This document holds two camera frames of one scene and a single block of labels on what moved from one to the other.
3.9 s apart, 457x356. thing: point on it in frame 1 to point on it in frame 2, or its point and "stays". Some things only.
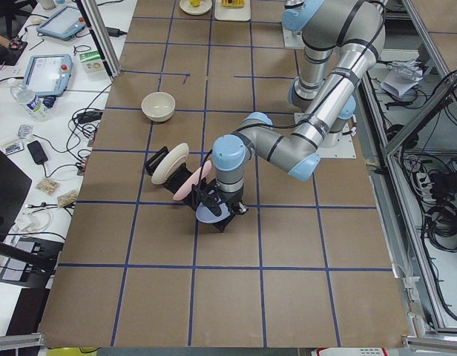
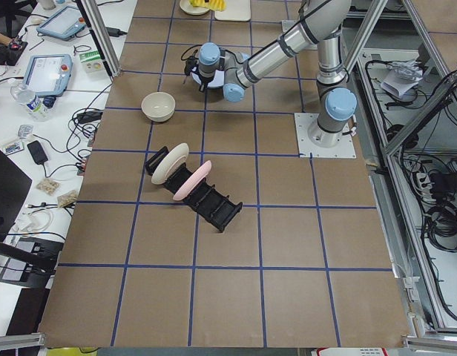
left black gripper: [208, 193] to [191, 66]
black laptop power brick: [88, 116] stays
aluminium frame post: [96, 24] stays
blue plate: [205, 215] to [218, 81]
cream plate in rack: [171, 163] stays
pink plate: [202, 173] stays
